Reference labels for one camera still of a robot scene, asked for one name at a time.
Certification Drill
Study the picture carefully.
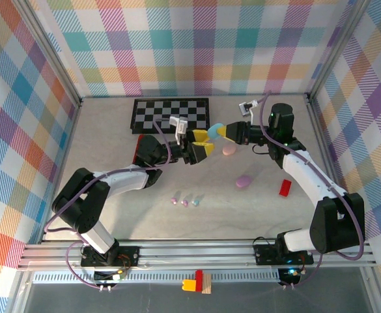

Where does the blue earbud case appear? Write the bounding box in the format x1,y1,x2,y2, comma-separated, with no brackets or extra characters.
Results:
207,123,226,140

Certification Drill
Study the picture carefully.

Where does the purple earbud case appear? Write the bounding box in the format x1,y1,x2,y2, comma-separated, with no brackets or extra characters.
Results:
235,175,253,189

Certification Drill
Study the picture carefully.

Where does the red cylinder with grey end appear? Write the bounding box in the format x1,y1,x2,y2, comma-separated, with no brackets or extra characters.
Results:
132,134,145,166

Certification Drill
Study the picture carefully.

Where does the black and grey chessboard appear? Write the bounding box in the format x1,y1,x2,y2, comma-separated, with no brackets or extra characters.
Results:
130,97,210,135

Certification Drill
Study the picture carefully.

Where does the long red toy brick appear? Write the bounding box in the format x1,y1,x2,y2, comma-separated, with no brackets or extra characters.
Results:
278,179,293,197

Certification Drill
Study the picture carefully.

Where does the small controller board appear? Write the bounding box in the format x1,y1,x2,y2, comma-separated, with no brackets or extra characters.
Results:
93,269,128,288
277,267,305,288

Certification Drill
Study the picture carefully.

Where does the wooden toy block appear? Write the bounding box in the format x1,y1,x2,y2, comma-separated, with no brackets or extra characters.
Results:
201,273,212,295

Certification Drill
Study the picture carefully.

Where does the yellow toy brick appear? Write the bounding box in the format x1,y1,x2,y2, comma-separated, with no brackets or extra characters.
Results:
182,279,204,292

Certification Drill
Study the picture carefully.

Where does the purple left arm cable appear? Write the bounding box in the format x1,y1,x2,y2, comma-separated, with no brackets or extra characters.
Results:
43,119,178,291

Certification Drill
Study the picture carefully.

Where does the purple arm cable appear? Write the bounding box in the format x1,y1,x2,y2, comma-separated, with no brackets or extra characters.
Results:
43,119,178,291
257,90,367,291

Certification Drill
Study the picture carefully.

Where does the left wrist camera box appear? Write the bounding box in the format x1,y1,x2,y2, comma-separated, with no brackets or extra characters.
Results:
169,116,190,145

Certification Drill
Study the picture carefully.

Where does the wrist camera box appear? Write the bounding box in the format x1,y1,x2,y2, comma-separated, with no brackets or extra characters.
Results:
169,116,190,145
238,100,259,124

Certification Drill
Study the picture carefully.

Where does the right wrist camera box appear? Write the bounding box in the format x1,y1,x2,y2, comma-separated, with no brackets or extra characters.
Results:
238,100,259,124

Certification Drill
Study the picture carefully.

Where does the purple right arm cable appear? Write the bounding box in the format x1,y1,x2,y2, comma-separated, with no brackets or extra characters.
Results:
257,90,367,291

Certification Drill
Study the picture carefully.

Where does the aluminium table side rail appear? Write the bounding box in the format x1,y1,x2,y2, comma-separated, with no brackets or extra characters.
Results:
305,94,357,242
40,97,85,245

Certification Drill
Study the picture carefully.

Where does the aluminium front rail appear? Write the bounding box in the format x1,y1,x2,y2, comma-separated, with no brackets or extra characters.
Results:
16,239,379,271

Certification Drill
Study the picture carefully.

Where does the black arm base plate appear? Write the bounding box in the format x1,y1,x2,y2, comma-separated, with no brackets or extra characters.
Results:
253,243,315,265
80,246,140,267

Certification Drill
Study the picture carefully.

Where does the aluminium frame post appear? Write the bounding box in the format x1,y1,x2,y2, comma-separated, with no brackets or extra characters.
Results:
14,0,84,108
305,0,375,105

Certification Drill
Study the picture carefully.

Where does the grey slotted cable duct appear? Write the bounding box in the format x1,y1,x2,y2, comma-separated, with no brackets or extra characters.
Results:
32,271,284,285

